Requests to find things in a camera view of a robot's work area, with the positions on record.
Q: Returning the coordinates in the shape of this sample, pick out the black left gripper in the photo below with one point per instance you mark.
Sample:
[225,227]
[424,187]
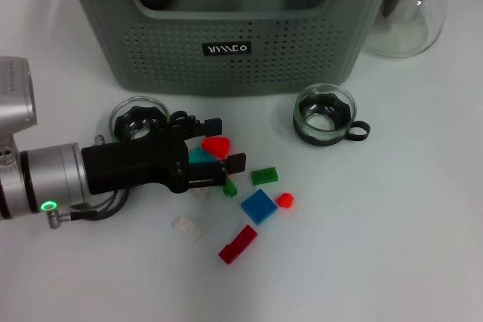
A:
[136,165]

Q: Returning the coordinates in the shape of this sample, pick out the glass jar with coloured pieces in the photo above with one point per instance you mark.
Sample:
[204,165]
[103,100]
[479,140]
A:
[302,129]

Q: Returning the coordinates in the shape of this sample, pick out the grey perforated storage bin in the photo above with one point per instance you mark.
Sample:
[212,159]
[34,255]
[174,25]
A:
[264,65]

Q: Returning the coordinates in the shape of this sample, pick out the red-orange sloped brick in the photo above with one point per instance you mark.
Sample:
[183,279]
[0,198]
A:
[217,146]

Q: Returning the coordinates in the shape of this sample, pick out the teal square brick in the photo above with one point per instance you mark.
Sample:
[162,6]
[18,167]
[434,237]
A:
[198,157]

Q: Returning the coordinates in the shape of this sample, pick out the green two-stud plate brick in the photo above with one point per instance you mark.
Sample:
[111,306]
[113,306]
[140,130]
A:
[264,175]

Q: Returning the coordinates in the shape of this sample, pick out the white two-stud brick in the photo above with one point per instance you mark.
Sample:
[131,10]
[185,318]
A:
[202,191]
[187,228]

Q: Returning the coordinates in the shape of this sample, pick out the blue square brick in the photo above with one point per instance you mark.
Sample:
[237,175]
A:
[258,207]

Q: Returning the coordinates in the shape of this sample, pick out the small red hollow brick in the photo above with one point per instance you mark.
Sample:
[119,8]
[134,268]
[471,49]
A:
[285,200]

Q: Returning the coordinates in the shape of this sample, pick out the dark red long brick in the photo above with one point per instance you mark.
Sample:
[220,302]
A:
[237,244]

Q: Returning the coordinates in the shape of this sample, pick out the glass carafe black lid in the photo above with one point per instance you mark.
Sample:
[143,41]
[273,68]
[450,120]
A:
[411,28]

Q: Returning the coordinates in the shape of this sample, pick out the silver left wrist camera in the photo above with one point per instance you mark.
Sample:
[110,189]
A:
[15,99]

